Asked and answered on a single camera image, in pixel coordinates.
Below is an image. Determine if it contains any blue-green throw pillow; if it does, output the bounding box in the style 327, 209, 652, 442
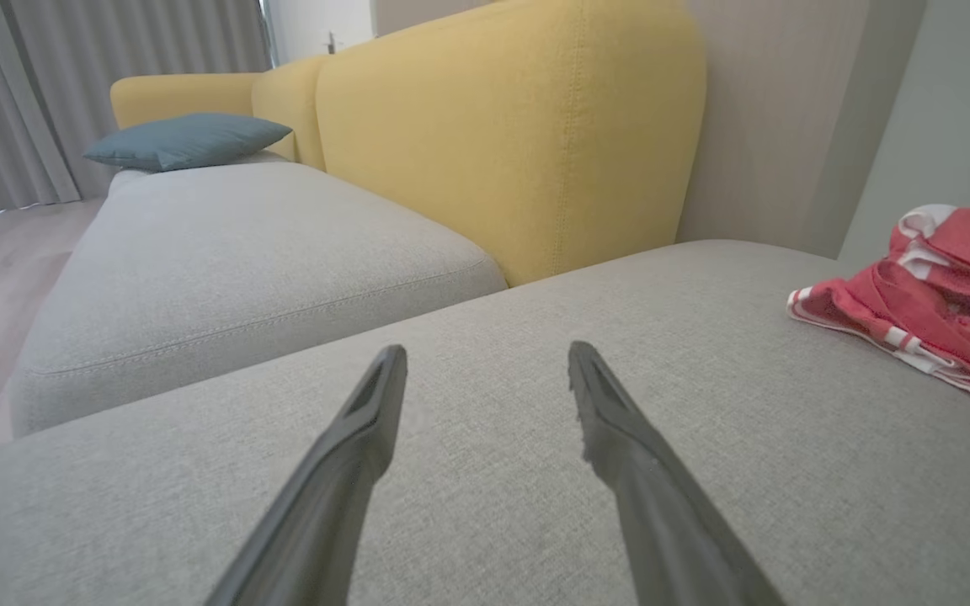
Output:
83, 112, 294, 174

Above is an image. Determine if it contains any small yellow sofa back cushion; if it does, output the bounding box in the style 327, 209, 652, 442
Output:
250, 54, 331, 173

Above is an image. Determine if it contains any red garment with white trim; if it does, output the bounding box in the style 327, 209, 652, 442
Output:
786, 204, 970, 414

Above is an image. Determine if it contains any grey sofa seat cushion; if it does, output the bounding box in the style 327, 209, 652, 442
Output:
10, 151, 509, 439

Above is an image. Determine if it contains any grey pleated curtain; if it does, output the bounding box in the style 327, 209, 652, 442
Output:
0, 0, 274, 221

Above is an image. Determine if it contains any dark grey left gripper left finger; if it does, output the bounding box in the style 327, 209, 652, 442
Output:
203, 343, 409, 606

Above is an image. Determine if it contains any white door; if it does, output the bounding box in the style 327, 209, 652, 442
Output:
268, 0, 377, 67

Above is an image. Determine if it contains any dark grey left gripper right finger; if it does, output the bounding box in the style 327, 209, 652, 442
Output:
567, 340, 787, 606

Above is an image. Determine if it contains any yellow sofa armrest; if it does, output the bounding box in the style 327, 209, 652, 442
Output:
109, 72, 266, 130

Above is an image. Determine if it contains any large yellow sofa back cushion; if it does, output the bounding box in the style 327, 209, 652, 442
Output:
314, 0, 708, 290

